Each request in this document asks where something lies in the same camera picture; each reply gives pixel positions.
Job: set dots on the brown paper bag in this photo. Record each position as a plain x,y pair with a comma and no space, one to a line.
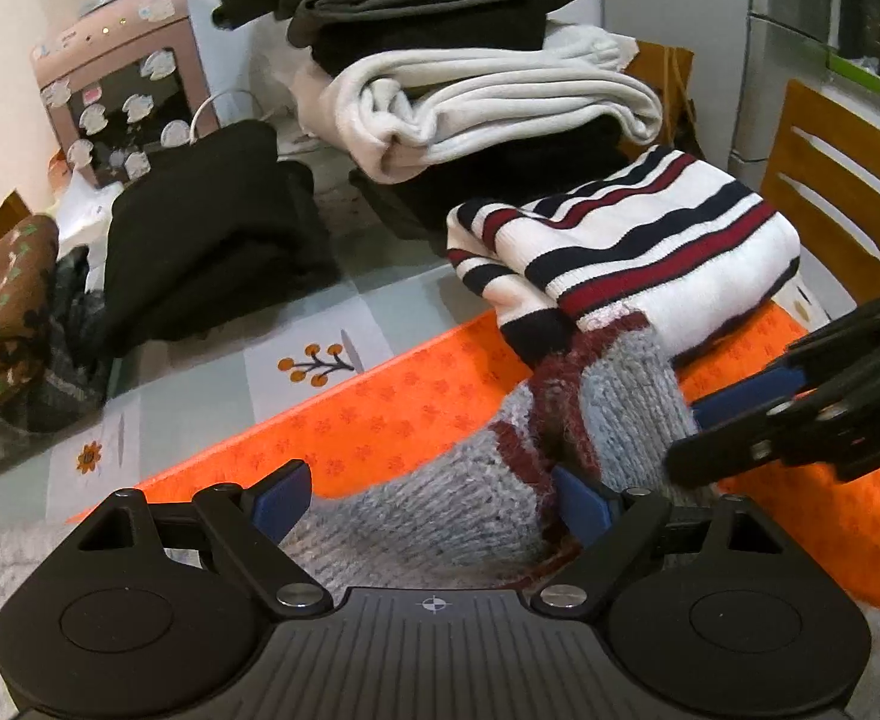
668,75

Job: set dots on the black folded sweater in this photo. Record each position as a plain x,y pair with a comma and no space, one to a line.
207,240

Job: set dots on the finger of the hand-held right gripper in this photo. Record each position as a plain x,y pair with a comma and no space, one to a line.
859,337
739,401

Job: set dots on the black folded garment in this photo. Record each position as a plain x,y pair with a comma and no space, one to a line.
485,199
447,34

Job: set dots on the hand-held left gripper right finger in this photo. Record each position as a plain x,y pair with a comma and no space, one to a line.
582,504

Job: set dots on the striped white folded sweater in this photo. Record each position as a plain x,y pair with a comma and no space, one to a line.
672,240

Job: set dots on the brown floral folded garment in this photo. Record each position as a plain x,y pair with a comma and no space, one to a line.
5,300

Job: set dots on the grey plaid folded garment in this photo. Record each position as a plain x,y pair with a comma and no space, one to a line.
72,360

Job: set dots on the pink water dispenser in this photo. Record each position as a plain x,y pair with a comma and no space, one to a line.
117,37

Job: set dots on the silver refrigerator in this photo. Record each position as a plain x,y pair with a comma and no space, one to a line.
784,52

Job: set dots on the floral tablecloth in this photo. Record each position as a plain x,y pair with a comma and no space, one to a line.
207,390

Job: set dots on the orange patterned mat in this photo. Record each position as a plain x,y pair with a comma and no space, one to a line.
380,420

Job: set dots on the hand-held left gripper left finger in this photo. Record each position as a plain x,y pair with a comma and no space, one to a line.
286,493

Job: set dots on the grey knit sweater maroon trim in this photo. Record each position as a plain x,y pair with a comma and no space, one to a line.
440,510

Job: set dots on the white folded garment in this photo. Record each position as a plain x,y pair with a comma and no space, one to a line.
485,105

